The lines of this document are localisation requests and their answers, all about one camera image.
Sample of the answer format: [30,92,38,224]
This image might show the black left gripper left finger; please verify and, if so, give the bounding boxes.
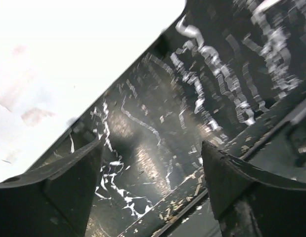
[0,138,104,237]

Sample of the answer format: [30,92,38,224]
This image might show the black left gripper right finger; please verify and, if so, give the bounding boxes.
[202,141,306,237]

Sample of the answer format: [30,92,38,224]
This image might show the small white whiteboard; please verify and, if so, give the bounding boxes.
[0,0,186,182]

